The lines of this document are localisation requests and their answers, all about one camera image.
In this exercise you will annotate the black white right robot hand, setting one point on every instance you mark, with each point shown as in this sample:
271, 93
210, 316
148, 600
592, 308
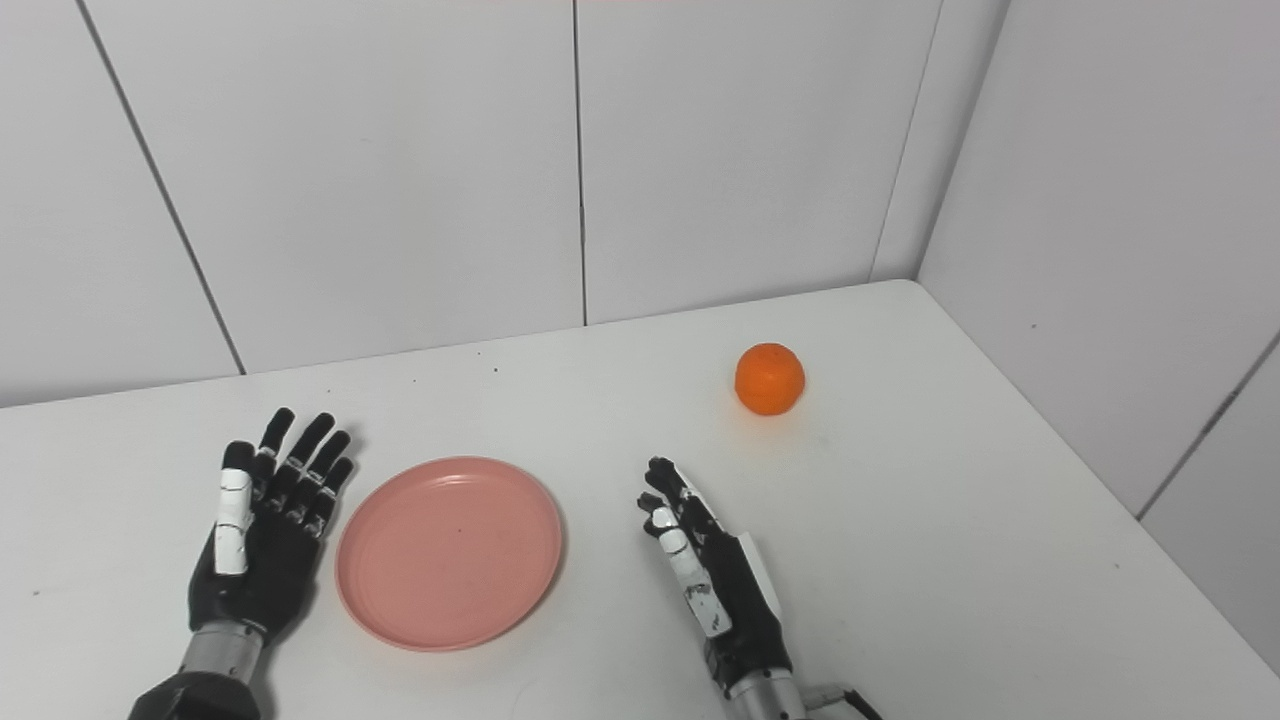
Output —
740, 610

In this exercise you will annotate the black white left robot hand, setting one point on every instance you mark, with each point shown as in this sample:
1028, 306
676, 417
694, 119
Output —
265, 570

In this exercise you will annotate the pink round plate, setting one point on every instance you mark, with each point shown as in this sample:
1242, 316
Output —
450, 555

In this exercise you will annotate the orange fruit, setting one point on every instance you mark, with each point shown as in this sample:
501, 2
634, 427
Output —
770, 380

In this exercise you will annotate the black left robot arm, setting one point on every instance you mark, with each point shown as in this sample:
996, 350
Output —
215, 665

